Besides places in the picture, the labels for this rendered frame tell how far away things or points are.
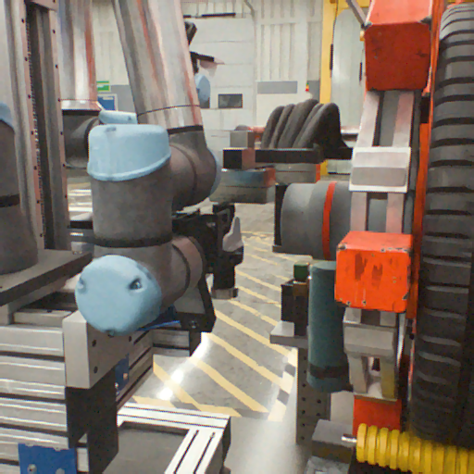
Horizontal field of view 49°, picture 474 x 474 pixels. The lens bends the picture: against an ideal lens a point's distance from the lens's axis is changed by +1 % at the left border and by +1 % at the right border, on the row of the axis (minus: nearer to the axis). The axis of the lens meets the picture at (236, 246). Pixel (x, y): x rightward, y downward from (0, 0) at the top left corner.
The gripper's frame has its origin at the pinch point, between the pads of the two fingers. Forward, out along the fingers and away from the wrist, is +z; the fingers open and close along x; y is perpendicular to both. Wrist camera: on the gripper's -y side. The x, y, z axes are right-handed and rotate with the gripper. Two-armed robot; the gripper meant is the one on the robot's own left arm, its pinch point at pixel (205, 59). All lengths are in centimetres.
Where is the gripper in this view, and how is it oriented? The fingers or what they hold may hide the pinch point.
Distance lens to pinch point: 176.9
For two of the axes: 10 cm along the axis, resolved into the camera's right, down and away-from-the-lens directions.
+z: 4.6, -1.9, 8.7
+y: -1.2, 9.6, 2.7
